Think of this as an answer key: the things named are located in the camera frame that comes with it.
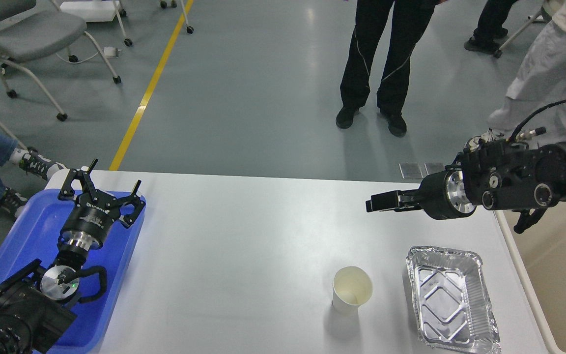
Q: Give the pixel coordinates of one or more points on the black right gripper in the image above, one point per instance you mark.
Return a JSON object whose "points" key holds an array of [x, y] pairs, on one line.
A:
{"points": [[441, 195]]}

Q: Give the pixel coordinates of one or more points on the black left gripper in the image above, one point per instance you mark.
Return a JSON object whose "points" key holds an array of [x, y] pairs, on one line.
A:
{"points": [[93, 216]]}

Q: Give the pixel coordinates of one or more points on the white paper cup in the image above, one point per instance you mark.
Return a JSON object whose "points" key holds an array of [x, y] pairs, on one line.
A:
{"points": [[352, 288]]}

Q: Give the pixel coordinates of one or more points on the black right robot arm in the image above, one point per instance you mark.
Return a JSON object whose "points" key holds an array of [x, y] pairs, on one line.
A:
{"points": [[501, 175]]}

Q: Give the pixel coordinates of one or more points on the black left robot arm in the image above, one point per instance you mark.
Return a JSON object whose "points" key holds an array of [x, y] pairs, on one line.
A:
{"points": [[62, 265]]}

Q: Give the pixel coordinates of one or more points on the left floor outlet plate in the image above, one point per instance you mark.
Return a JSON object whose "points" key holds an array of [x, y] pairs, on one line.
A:
{"points": [[410, 171]]}

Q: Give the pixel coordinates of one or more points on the floor outlet plate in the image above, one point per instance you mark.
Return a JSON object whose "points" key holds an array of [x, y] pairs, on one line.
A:
{"points": [[432, 168], [410, 171]]}

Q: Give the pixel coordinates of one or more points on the right floor outlet plate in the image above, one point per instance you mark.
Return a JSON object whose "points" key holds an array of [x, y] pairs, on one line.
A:
{"points": [[432, 168]]}

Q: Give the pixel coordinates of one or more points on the blue plastic tray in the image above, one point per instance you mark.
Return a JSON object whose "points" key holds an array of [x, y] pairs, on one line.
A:
{"points": [[34, 235]]}

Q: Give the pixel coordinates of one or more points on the aluminium foil tray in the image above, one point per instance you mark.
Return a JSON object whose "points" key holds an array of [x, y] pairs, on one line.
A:
{"points": [[451, 301]]}

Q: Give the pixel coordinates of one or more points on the white power strip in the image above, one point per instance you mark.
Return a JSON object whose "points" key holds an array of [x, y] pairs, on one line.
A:
{"points": [[111, 52]]}

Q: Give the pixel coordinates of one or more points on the beige plastic bin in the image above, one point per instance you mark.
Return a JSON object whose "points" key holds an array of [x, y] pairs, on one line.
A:
{"points": [[539, 255]]}

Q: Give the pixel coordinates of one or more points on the person with black shoes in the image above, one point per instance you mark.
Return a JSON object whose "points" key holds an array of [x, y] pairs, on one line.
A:
{"points": [[490, 27]]}

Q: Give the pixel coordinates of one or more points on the person in black clothes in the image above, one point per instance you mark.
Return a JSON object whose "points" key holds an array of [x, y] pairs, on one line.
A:
{"points": [[410, 19]]}

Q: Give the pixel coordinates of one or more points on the grey office chair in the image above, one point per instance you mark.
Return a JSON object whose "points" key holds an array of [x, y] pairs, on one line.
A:
{"points": [[38, 36]]}

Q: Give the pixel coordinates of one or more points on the person in grey trousers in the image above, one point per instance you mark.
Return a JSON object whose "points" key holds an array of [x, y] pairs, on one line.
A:
{"points": [[540, 78]]}

